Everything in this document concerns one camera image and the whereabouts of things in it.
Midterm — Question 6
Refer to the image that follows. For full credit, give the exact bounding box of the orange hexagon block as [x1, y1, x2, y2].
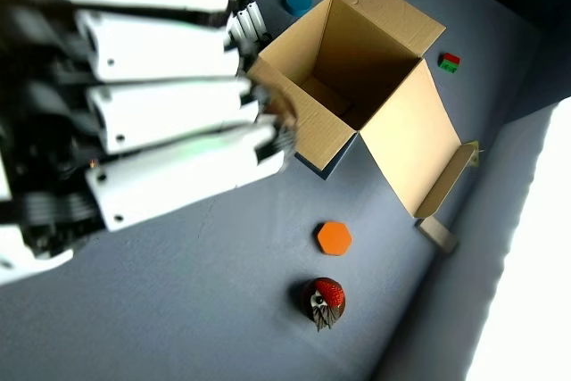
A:
[316, 220, 353, 257]

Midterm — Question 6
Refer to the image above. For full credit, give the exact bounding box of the small pale yellow block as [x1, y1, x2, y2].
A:
[467, 140, 484, 169]

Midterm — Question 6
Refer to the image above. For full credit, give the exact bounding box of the red and green block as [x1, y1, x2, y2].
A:
[438, 53, 461, 75]

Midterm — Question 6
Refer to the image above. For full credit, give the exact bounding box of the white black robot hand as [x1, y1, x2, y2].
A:
[0, 0, 287, 287]
[222, 0, 274, 61]

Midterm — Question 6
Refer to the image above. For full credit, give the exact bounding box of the blue round block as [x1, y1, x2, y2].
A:
[285, 0, 313, 17]

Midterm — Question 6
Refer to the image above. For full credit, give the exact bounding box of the toy strawberry chocolate cake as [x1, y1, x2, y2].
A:
[301, 277, 347, 333]

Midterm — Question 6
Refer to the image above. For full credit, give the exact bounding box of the open brown cardboard box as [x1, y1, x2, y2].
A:
[246, 0, 477, 219]

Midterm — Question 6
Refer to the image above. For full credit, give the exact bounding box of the beige wooden rectangular block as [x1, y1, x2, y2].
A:
[417, 217, 459, 253]

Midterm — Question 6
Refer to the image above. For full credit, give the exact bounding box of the grey table cloth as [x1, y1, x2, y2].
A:
[0, 0, 559, 381]

